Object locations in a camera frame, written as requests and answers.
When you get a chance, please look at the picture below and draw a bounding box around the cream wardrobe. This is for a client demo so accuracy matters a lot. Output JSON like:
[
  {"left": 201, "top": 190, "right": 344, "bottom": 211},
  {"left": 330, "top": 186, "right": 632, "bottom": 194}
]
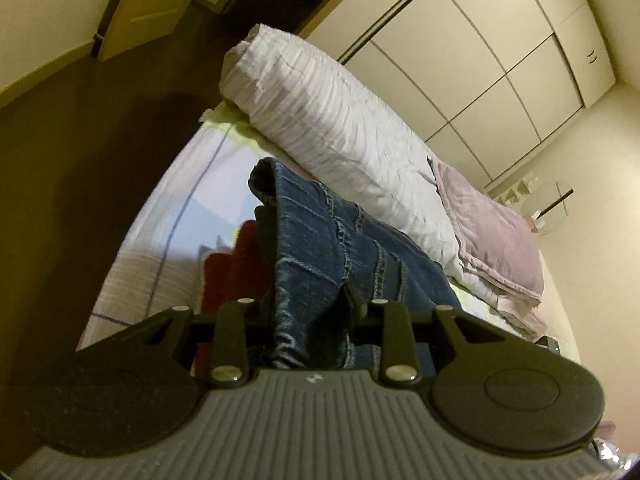
[{"left": 300, "top": 0, "right": 621, "bottom": 191}]

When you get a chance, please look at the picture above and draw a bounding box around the oval vanity mirror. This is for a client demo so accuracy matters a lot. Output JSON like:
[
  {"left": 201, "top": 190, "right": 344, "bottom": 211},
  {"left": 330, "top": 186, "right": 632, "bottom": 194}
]
[{"left": 520, "top": 182, "right": 573, "bottom": 233}]

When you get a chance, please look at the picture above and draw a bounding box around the cream padded headboard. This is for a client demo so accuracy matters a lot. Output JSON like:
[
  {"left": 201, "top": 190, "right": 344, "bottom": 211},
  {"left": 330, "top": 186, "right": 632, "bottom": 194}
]
[{"left": 537, "top": 250, "right": 581, "bottom": 361}]

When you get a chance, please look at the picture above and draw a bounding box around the white striped duvet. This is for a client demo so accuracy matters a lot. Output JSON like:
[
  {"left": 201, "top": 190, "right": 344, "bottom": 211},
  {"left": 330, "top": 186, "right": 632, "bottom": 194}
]
[{"left": 220, "top": 22, "right": 501, "bottom": 306}]

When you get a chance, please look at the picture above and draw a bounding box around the mauve velvet pillow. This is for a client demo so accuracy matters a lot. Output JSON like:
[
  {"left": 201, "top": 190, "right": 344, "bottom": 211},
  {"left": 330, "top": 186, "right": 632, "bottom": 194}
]
[{"left": 430, "top": 160, "right": 546, "bottom": 311}]

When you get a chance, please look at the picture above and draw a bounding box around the checked bed sheet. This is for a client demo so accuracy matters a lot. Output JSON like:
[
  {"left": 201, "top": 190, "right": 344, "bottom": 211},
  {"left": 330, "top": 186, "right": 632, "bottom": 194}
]
[{"left": 75, "top": 105, "right": 581, "bottom": 366}]

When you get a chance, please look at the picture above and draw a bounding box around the red folded sweater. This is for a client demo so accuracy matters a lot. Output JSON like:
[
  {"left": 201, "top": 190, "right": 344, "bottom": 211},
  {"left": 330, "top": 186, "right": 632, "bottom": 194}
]
[{"left": 192, "top": 220, "right": 276, "bottom": 376}]

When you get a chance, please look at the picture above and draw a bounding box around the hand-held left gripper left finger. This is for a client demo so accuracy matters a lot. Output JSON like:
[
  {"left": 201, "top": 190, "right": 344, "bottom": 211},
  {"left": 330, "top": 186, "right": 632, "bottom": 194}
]
[{"left": 145, "top": 297, "right": 276, "bottom": 388}]

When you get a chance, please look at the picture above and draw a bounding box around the dark clothes pile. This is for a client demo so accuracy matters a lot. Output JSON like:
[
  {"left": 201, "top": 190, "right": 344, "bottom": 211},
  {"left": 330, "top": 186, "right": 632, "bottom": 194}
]
[{"left": 248, "top": 157, "right": 468, "bottom": 371}]

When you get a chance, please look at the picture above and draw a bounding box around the room door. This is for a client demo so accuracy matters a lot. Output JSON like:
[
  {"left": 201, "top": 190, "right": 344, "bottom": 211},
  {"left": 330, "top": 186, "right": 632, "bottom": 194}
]
[{"left": 97, "top": 0, "right": 226, "bottom": 61}]

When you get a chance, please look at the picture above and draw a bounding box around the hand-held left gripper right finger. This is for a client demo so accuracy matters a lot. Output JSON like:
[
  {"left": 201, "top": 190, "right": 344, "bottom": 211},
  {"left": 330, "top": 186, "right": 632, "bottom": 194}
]
[{"left": 345, "top": 285, "right": 486, "bottom": 386}]

